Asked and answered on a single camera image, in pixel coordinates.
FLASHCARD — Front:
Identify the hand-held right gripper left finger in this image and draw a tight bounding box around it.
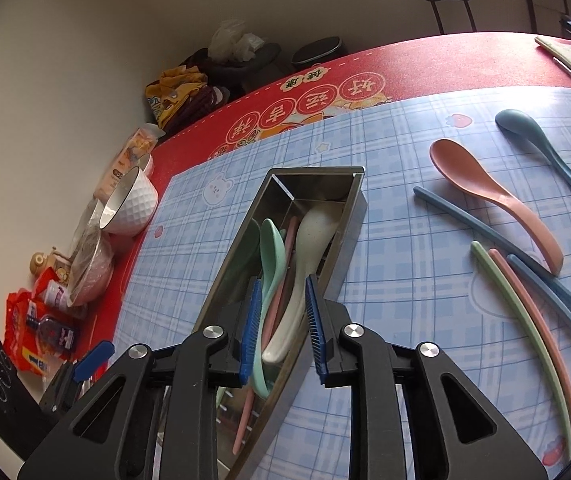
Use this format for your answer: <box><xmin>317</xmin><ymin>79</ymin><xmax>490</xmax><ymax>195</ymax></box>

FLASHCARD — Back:
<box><xmin>17</xmin><ymin>279</ymin><xmax>265</xmax><ymax>480</ymax></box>

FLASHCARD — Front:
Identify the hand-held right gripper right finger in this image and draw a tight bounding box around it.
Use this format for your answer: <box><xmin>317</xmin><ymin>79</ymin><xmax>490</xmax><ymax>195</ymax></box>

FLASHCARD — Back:
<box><xmin>304</xmin><ymin>274</ymin><xmax>549</xmax><ymax>480</ymax></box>

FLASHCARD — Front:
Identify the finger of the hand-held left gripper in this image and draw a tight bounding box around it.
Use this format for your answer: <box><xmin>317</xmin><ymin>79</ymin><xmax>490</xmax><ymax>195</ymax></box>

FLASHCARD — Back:
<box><xmin>40</xmin><ymin>362</ymin><xmax>84</xmax><ymax>416</ymax></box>
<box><xmin>73</xmin><ymin>341</ymin><xmax>115</xmax><ymax>382</ymax></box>

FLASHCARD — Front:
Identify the green spoon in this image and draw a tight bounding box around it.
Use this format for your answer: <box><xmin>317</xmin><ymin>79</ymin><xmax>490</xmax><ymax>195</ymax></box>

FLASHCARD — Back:
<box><xmin>246</xmin><ymin>217</ymin><xmax>289</xmax><ymax>401</ymax></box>

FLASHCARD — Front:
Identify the pink chopstick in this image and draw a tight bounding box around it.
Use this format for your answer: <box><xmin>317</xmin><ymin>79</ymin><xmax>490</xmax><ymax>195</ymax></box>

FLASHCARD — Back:
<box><xmin>232</xmin><ymin>216</ymin><xmax>300</xmax><ymax>453</ymax></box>
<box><xmin>488</xmin><ymin>248</ymin><xmax>571</xmax><ymax>443</ymax></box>

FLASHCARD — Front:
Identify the white spoon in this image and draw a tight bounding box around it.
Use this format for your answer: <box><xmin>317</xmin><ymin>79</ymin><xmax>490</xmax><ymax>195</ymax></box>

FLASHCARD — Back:
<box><xmin>262</xmin><ymin>203</ymin><xmax>342</xmax><ymax>365</ymax></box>

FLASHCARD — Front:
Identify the perforated metal utensil tray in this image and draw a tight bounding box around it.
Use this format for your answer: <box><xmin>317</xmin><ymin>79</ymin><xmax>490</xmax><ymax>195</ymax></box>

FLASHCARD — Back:
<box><xmin>188</xmin><ymin>165</ymin><xmax>367</xmax><ymax>480</ymax></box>

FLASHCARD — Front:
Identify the blue chopstick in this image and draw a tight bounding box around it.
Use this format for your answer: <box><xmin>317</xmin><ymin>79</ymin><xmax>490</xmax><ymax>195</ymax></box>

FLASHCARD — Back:
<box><xmin>413</xmin><ymin>185</ymin><xmax>571</xmax><ymax>333</ymax></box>
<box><xmin>506</xmin><ymin>253</ymin><xmax>571</xmax><ymax>361</ymax></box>

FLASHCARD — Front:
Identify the green chopstick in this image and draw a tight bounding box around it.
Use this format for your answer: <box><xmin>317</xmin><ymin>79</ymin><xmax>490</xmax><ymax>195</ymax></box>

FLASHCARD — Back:
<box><xmin>470</xmin><ymin>241</ymin><xmax>571</xmax><ymax>466</ymax></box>

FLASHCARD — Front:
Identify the pink spoon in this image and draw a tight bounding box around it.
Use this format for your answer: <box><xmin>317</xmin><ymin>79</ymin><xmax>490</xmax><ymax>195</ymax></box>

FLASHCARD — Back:
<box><xmin>429</xmin><ymin>138</ymin><xmax>565</xmax><ymax>277</ymax></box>

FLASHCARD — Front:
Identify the blue spoon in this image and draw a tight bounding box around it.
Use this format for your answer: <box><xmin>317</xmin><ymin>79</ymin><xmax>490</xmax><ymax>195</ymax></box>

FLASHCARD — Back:
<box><xmin>494</xmin><ymin>108</ymin><xmax>571</xmax><ymax>209</ymax></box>

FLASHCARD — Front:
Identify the red snack bag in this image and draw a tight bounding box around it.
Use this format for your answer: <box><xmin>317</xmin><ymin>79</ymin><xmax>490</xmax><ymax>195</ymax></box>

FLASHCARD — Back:
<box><xmin>4</xmin><ymin>267</ymin><xmax>91</xmax><ymax>376</ymax></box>

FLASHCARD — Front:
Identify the small bottle with blue label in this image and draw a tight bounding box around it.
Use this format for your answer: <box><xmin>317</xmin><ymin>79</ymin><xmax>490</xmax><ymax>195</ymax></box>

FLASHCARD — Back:
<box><xmin>26</xmin><ymin>312</ymin><xmax>79</xmax><ymax>356</ymax></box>

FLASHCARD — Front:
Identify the small white bottle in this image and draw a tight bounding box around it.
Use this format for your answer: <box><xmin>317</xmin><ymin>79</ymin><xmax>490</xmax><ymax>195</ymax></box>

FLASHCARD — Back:
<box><xmin>46</xmin><ymin>280</ymin><xmax>74</xmax><ymax>311</ymax></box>

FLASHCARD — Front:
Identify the plastic-wrapped bowl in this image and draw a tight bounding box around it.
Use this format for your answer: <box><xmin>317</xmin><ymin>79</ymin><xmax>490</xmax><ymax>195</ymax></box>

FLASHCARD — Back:
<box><xmin>73</xmin><ymin>197</ymin><xmax>104</xmax><ymax>256</ymax></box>
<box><xmin>68</xmin><ymin>227</ymin><xmax>115</xmax><ymax>307</ymax></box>

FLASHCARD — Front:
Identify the blue checkered table mat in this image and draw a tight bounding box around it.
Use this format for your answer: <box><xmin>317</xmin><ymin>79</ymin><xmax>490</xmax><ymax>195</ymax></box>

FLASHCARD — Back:
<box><xmin>116</xmin><ymin>85</ymin><xmax>571</xmax><ymax>480</ymax></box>

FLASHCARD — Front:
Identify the small toy figure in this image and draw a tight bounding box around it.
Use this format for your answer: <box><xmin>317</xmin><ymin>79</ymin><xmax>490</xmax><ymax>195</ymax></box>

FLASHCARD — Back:
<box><xmin>30</xmin><ymin>246</ymin><xmax>74</xmax><ymax>281</ymax></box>

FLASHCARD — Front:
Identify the white textured bowl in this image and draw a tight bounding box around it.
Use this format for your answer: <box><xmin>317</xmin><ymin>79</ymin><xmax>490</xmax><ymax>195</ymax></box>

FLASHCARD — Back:
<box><xmin>96</xmin><ymin>165</ymin><xmax>159</xmax><ymax>237</ymax></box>

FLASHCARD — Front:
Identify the orange snack packet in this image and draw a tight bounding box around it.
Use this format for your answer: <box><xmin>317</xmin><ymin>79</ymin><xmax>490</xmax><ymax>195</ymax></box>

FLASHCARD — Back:
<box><xmin>93</xmin><ymin>122</ymin><xmax>166</xmax><ymax>203</ymax></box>

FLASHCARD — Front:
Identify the pile of clothes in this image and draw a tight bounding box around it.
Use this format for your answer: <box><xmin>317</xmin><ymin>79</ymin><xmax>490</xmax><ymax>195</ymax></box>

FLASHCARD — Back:
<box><xmin>146</xmin><ymin>52</ymin><xmax>231</xmax><ymax>131</ymax></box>

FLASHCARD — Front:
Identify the dark grey bin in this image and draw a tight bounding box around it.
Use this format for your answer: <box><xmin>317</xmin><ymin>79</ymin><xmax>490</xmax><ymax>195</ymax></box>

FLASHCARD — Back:
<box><xmin>200</xmin><ymin>42</ymin><xmax>284</xmax><ymax>101</ymax></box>

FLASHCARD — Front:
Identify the dark trash can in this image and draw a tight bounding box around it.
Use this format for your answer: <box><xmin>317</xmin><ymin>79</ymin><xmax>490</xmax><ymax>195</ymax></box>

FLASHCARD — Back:
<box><xmin>290</xmin><ymin>36</ymin><xmax>349</xmax><ymax>73</ymax></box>

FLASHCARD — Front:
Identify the red printed tablecloth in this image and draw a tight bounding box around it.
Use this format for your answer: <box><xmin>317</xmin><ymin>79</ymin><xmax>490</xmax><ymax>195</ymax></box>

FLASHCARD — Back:
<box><xmin>73</xmin><ymin>31</ymin><xmax>571</xmax><ymax>361</ymax></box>

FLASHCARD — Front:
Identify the clear plastic bag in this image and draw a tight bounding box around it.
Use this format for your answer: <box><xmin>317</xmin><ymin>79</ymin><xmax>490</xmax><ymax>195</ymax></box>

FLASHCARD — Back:
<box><xmin>208</xmin><ymin>19</ymin><xmax>264</xmax><ymax>63</ymax></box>

